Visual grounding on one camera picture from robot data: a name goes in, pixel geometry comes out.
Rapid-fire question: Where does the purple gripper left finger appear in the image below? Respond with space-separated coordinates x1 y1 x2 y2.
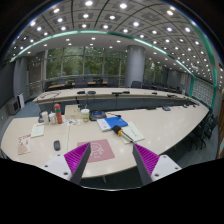
64 143 91 185

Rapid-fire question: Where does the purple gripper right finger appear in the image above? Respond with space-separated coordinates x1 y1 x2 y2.
132 144 159 185

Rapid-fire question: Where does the black computer mouse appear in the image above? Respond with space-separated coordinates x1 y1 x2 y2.
53 140 61 151

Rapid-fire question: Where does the pink mouse pad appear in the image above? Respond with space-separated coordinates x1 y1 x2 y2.
88 139 115 163

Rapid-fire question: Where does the colourful leaflet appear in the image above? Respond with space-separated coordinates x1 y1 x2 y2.
62 119 81 126

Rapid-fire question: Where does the yellow black handheld tool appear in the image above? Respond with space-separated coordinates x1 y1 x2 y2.
112 125 134 143

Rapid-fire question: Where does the white booklet under notebook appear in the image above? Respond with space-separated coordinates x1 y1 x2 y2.
97 119 110 132

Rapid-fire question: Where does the paper cup green sleeve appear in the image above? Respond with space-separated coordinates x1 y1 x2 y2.
81 109 90 122

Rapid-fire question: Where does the black conference phone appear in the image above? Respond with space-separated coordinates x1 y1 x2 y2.
89 111 106 121

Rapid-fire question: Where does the white booklet left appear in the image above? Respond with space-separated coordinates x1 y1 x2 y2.
31 123 44 138

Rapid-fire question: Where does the white cup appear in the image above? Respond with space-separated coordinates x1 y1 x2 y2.
49 112 56 125

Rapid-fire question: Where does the blue notebook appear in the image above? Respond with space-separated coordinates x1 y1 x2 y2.
105 117 128 129

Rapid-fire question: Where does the white jar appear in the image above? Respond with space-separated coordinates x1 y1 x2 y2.
41 111 49 125

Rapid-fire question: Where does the red white pamphlet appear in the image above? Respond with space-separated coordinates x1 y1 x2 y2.
18 134 31 155

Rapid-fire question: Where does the red orange bottle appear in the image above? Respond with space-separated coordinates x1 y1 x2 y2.
54 103 63 124

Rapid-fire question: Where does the black office chair right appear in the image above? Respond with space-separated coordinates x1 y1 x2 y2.
193 114 218 148

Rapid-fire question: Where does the grey round pillar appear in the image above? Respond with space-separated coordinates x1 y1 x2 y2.
124 45 145 87

